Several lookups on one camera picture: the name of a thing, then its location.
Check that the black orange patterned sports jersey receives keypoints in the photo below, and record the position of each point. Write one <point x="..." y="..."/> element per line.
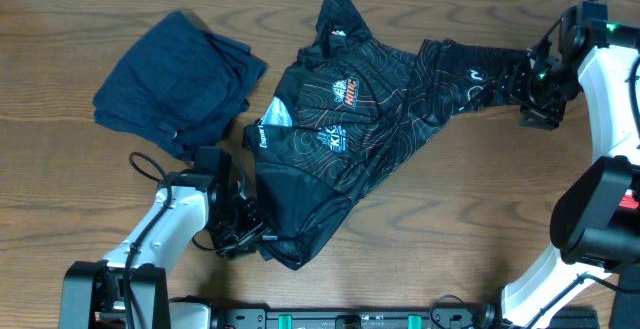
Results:
<point x="350" y="111"/>

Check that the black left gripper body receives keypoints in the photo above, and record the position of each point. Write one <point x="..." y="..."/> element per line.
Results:
<point x="238" y="225"/>

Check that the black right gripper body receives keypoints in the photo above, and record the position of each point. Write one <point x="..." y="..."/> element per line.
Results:
<point x="542" y="98"/>

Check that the folded dark blue garment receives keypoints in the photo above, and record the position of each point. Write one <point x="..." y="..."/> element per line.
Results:
<point x="178" y="86"/>

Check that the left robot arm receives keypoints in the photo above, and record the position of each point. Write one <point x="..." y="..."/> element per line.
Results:
<point x="127" y="288"/>

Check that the red cloth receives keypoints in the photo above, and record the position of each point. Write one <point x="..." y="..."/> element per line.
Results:
<point x="629" y="201"/>

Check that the black fabric at right edge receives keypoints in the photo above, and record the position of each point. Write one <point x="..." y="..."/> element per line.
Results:
<point x="625" y="313"/>

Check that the black aluminium mounting rail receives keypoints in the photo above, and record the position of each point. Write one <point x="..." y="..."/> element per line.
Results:
<point x="256" y="318"/>

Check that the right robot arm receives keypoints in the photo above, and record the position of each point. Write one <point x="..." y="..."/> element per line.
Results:
<point x="594" y="228"/>

